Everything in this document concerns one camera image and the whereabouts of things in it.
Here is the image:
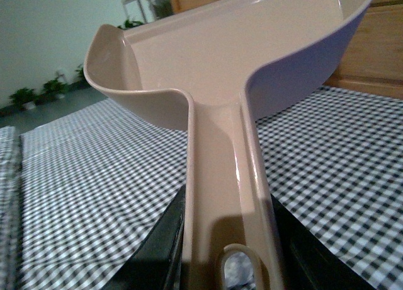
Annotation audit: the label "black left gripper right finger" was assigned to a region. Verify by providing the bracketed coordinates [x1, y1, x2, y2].
[271, 197, 373, 289]

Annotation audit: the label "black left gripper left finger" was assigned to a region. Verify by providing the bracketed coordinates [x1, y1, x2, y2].
[105, 186, 186, 289]

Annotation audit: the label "beige plastic dustpan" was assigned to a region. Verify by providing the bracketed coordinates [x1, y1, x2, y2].
[84, 0, 372, 289]

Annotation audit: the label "black white checkered bedsheet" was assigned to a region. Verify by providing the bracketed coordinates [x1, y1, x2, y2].
[1, 86, 402, 289]

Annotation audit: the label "wooden bed headboard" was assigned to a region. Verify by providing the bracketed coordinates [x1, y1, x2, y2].
[170, 0, 402, 100]

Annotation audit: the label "potted green plants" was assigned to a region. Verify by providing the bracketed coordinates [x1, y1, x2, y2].
[1, 0, 156, 106]

